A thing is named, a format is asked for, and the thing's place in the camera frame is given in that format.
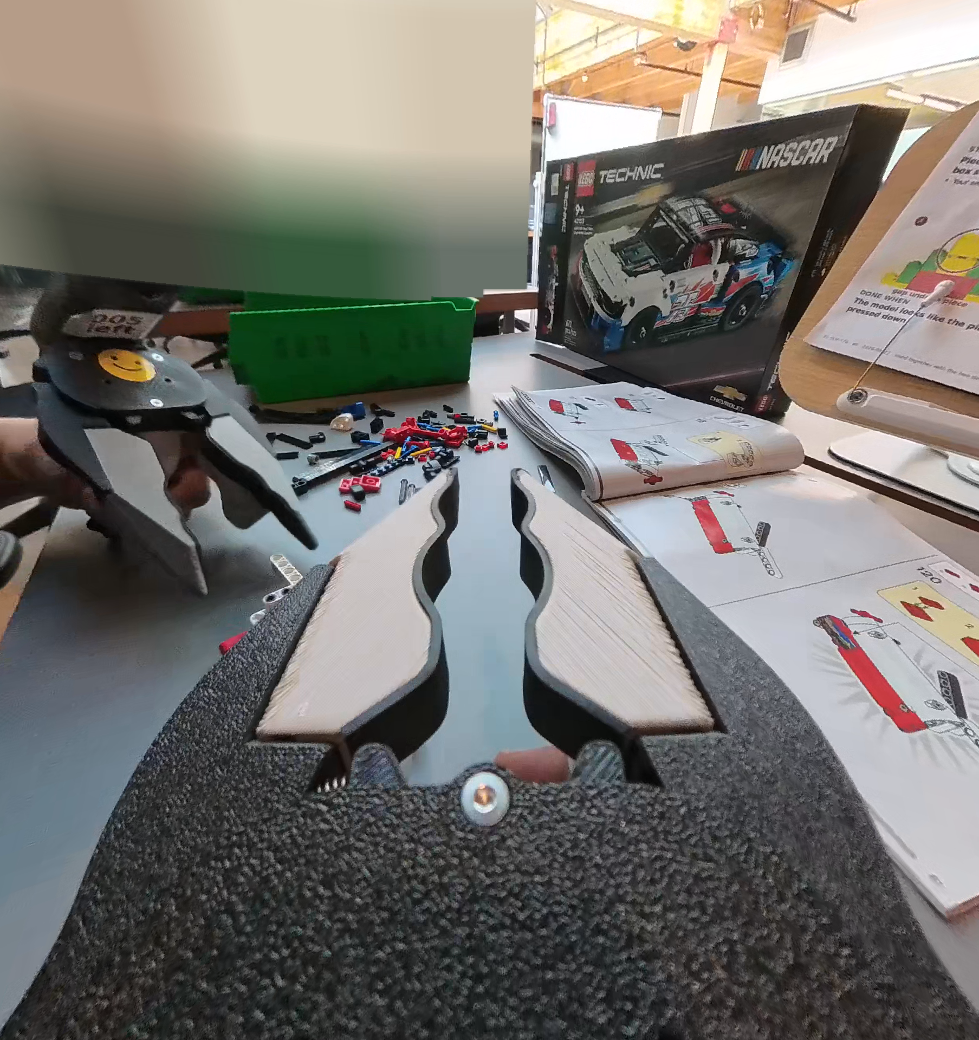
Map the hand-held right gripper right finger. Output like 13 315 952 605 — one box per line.
510 469 716 765

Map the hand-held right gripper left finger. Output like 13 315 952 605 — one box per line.
256 470 461 765

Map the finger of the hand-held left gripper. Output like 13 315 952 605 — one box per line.
85 426 210 596
203 413 321 551

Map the red and white toy panel assembly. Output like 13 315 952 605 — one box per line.
217 552 305 658

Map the building instruction booklet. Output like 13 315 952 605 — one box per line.
493 382 979 921

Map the person's left forearm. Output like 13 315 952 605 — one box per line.
0 417 47 509

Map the grey desk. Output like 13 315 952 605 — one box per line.
0 329 979 1040

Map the person's left hand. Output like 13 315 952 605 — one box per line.
42 433 212 521

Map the green plastic bin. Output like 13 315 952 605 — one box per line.
228 295 479 406

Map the pile of loose toy bricks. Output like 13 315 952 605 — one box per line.
249 396 513 515

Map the wooden document board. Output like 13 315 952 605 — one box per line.
779 96 979 424

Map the toy car set box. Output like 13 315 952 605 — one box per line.
534 104 911 421

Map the white tipped pointer rod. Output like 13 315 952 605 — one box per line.
851 280 954 395

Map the whiteboard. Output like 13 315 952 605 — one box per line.
540 92 663 164

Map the printed instruction sheet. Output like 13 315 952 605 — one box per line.
805 85 979 405

